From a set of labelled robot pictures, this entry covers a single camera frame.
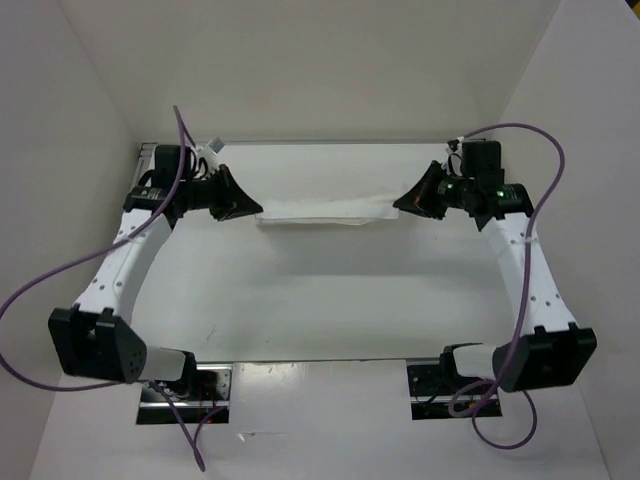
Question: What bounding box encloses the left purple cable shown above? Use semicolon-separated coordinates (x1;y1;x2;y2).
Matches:
0;104;231;472

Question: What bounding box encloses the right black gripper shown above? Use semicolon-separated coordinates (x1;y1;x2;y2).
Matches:
396;160;475;220

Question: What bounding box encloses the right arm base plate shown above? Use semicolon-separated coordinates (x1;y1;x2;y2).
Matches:
406;359;502;421

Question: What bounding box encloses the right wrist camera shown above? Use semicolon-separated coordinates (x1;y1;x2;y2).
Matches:
496;183;530;209

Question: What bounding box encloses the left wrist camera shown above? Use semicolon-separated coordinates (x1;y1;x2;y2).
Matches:
202;137;225;156

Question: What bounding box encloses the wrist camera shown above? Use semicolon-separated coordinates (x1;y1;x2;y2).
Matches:
202;137;225;156
496;183;530;209

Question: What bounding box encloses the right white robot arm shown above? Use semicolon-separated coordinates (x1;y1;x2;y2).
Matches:
393;140;597;393

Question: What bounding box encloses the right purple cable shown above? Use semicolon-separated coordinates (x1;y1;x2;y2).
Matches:
447;121;568;449

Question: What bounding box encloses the white pleated skirt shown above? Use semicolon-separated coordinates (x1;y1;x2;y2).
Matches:
255;196;399;226

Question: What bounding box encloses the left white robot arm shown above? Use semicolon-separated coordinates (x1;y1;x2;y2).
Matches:
48;139;263;400

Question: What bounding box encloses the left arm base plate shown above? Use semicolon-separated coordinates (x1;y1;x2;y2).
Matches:
136;363;233;425

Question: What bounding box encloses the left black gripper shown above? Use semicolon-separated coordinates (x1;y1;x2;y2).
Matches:
178;164;261;221

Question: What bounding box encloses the purple cable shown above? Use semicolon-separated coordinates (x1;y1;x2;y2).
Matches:
0;104;231;472
447;121;568;449

